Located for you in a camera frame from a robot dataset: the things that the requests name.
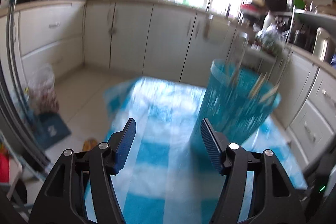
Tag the yellow floral slipper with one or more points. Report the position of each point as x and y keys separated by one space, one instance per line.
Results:
x=89 y=144

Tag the bagged vegetables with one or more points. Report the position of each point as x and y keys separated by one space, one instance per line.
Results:
x=270 y=40

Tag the single wooden chopstick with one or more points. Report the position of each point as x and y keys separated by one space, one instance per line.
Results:
x=257 y=86

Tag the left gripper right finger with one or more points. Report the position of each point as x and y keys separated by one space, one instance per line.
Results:
x=257 y=189

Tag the clear plastic bag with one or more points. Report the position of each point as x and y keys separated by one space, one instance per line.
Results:
x=42 y=92

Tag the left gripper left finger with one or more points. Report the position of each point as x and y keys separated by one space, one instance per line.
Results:
x=62 y=196

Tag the teal perforated plastic basket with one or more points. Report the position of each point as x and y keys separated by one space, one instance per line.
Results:
x=227 y=106

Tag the blue white checkered tablecloth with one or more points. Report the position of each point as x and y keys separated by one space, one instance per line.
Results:
x=164 y=179

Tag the cream kitchen cabinets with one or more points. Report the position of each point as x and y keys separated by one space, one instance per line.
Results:
x=167 y=42

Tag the red toy item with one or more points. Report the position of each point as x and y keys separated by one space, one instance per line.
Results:
x=4 y=168

